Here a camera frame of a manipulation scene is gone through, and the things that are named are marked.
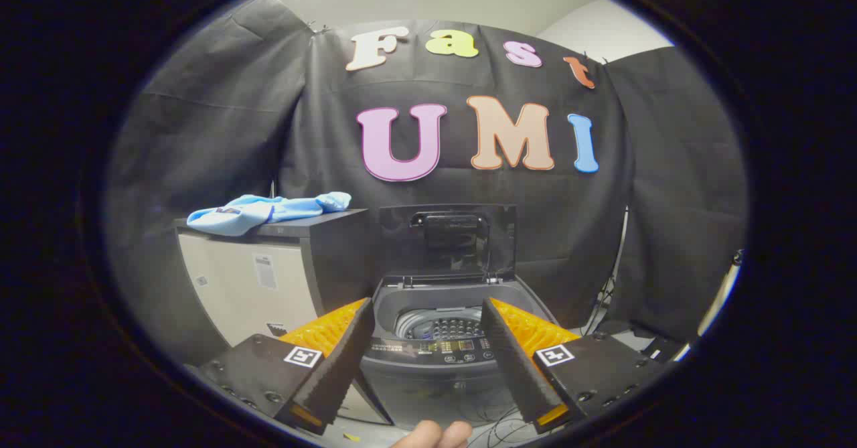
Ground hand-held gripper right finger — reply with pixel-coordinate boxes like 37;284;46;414
481;297;660;434

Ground thin black cables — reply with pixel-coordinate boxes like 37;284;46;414
467;404;536;448

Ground black floor cables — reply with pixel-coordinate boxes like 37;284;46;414
581;210;630;336

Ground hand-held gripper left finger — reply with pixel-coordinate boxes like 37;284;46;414
201;297;376;435

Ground white and grey cabinet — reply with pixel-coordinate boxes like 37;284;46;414
174;208;396;425

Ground black backdrop cloth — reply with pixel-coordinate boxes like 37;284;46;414
107;0;749;368

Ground grey washing machine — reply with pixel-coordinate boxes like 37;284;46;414
360;277;563;429

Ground light blue garment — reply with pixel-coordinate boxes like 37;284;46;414
187;192;352;237

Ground white pole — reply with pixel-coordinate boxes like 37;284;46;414
673;250;744;362

